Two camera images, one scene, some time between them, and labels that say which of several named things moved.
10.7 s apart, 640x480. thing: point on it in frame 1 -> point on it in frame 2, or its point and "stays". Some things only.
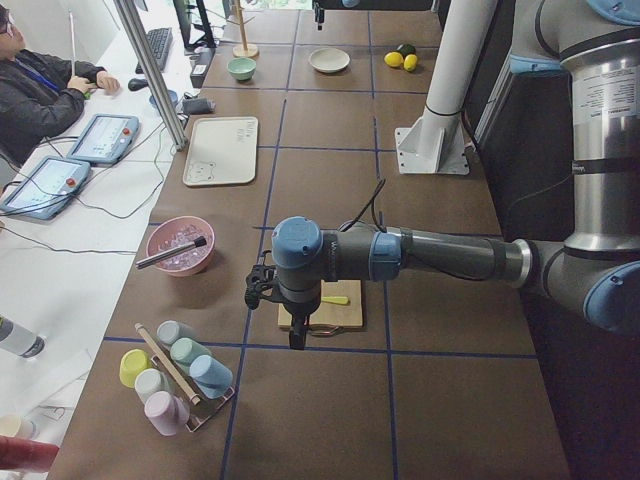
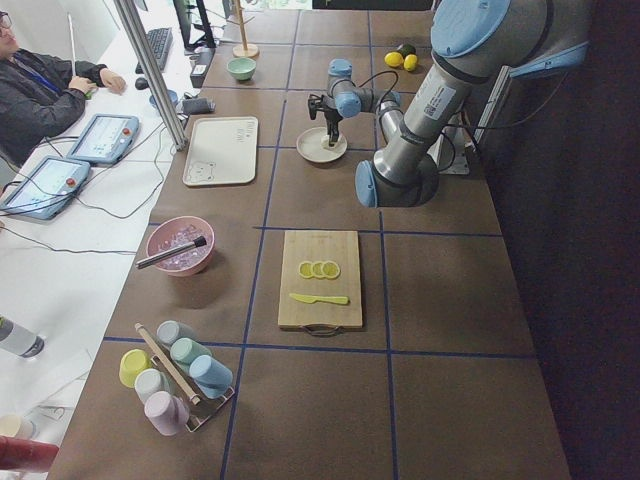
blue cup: [212, 378] stays
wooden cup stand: [245, 50] stays
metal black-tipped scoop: [198, 241] stays
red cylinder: [23, 453] stays
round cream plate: [329, 60] -> [313, 144]
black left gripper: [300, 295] -> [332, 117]
